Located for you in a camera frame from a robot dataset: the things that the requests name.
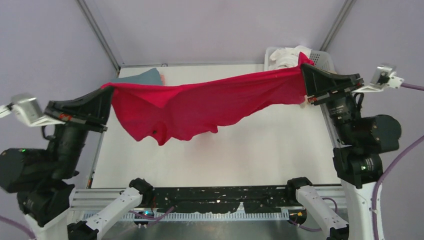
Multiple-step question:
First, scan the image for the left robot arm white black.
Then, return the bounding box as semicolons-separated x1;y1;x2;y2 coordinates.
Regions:
0;86;154;240

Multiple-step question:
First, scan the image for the aluminium frame rail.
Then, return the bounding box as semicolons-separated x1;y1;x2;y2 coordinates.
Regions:
69;185;348;222

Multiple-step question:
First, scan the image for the red t shirt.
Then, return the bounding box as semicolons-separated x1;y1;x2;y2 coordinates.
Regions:
109;66;307;146

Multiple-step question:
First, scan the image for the white plastic laundry basket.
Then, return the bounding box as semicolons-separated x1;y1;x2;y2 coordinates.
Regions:
263;46;336;73

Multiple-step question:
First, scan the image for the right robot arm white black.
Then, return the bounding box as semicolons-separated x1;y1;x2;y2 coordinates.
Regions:
286;63;404;240

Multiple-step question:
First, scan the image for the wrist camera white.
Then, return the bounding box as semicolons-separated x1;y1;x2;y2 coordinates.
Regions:
0;93;65;127
353;63;405;93

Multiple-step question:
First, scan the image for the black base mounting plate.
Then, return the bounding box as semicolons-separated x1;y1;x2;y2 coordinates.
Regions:
139;185;302;214

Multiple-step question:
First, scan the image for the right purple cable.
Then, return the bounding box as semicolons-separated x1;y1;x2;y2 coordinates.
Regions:
287;82;424;240

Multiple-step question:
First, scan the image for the folded blue-grey t shirt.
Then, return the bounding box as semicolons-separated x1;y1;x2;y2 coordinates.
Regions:
110;68;164;86

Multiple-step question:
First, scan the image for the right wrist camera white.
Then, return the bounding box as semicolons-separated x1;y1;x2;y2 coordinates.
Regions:
353;63;405;93

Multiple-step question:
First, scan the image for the beige t shirt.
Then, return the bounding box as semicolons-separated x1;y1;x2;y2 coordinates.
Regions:
299;99;310;109

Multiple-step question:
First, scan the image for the white t shirt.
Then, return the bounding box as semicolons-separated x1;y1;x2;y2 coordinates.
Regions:
266;45;312;70

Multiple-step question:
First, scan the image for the folded pink t shirt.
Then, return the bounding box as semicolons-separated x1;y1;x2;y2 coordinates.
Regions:
160;74;166;85

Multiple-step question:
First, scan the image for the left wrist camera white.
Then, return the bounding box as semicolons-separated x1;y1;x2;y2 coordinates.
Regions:
0;93;65;127

